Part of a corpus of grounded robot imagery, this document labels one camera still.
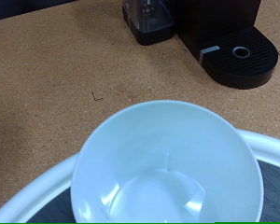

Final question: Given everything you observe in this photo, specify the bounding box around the white mug with green mark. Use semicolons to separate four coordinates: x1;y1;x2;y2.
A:
69;99;265;224

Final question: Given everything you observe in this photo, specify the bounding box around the black Keurig water tank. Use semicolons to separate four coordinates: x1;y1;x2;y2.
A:
121;0;175;47

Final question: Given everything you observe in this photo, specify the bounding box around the black Keurig coffee machine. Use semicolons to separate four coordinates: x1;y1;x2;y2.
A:
121;0;279;91

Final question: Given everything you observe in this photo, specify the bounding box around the black slotted drip tray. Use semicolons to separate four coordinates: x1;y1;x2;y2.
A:
198;26;279;91

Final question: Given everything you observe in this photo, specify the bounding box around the white two-tier turntable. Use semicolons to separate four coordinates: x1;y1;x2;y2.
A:
0;129;280;224

